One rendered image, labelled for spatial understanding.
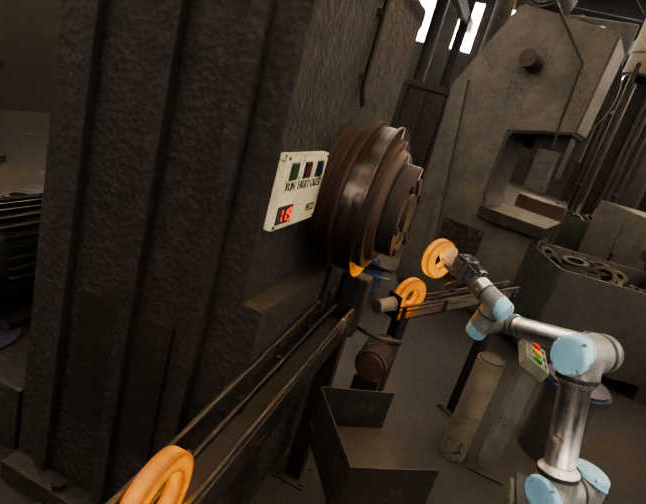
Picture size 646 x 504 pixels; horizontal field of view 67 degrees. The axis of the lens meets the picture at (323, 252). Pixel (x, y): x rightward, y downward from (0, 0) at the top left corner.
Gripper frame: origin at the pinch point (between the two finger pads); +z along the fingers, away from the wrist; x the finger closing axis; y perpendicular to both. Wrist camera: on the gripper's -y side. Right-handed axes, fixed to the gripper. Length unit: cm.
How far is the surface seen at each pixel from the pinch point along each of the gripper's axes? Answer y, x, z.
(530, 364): -24, -38, -40
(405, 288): -18.7, 5.9, 0.9
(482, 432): -86, -69, -35
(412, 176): 34, 49, -11
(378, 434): -19, 61, -55
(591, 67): 86, -198, 112
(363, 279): -13.8, 31.5, 0.6
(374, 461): -18, 67, -62
